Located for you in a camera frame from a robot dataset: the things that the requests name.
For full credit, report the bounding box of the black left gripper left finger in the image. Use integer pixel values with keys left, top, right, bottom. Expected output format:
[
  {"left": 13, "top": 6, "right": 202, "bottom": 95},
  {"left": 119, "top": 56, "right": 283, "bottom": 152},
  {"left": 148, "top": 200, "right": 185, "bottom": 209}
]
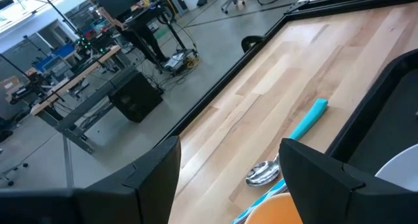
[{"left": 74, "top": 135, "right": 182, "bottom": 224}]

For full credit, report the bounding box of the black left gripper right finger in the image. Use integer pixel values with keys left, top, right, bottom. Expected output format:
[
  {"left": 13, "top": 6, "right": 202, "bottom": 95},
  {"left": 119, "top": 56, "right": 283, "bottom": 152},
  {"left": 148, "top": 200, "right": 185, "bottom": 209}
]
[{"left": 279, "top": 138, "right": 418, "bottom": 224}]

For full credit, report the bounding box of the orange cup with handle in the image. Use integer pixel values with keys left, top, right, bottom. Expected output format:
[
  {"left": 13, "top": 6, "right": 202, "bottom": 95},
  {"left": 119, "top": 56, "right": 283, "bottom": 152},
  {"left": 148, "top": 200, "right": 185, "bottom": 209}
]
[{"left": 244, "top": 193, "right": 304, "bottom": 224}]

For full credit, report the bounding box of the striped teal-handled fork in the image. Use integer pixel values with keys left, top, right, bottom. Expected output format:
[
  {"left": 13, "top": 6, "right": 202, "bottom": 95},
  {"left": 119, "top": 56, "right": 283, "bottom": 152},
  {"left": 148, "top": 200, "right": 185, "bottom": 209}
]
[{"left": 231, "top": 178, "right": 288, "bottom": 224}]

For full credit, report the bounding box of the teal-handled metal spoon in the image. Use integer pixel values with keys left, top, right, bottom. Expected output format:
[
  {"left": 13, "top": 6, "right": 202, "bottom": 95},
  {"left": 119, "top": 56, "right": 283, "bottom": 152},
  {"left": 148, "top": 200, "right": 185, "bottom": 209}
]
[{"left": 245, "top": 98, "right": 329, "bottom": 188}]

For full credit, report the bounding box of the white round plate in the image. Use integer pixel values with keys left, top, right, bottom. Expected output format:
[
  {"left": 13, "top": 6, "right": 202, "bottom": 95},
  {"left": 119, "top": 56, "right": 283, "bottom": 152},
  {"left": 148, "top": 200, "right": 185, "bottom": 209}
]
[{"left": 375, "top": 144, "right": 418, "bottom": 192}]

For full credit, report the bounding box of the black plastic tray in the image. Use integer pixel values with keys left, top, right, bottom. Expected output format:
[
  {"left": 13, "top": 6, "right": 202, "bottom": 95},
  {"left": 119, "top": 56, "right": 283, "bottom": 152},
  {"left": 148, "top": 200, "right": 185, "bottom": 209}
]
[{"left": 326, "top": 49, "right": 418, "bottom": 178}]

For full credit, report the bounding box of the black box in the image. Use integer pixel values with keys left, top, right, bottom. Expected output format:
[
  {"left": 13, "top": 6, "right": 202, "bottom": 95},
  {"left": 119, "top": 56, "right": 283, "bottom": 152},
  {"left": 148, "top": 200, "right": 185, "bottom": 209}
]
[{"left": 108, "top": 72, "right": 163, "bottom": 123}]

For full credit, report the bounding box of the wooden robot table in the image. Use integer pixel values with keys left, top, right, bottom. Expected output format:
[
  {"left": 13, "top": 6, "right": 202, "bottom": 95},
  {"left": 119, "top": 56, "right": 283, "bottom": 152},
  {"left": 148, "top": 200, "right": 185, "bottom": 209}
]
[{"left": 31, "top": 45, "right": 122, "bottom": 116}]

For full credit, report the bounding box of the person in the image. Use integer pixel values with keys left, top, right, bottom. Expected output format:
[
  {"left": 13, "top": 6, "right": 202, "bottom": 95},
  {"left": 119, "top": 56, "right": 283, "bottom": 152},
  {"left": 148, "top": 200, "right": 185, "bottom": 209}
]
[{"left": 97, "top": 7, "right": 168, "bottom": 64}]

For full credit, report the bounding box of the dark grey standing desk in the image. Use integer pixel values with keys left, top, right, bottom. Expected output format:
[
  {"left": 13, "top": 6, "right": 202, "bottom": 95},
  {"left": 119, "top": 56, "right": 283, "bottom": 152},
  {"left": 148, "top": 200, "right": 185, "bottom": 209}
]
[{"left": 123, "top": 3, "right": 199, "bottom": 71}]

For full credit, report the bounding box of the black monitor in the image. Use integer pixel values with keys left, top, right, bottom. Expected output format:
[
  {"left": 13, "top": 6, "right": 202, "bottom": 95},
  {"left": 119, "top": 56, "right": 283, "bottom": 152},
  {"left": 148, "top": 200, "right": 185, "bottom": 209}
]
[{"left": 89, "top": 0, "right": 142, "bottom": 19}]

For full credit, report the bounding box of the grey office chair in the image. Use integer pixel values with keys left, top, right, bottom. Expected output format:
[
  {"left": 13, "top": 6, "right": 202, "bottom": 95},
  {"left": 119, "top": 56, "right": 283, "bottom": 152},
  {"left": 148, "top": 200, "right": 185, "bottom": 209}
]
[{"left": 221, "top": 0, "right": 253, "bottom": 14}]

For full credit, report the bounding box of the yellow cable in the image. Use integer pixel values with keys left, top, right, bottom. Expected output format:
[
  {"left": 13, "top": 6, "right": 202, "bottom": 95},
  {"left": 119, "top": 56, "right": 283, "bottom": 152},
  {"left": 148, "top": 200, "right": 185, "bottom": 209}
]
[{"left": 185, "top": 55, "right": 201, "bottom": 70}]

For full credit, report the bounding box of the black aluminium table frame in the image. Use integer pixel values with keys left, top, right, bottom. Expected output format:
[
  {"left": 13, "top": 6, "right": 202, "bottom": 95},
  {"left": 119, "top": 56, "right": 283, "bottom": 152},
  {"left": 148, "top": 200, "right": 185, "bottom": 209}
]
[{"left": 156, "top": 0, "right": 418, "bottom": 146}]

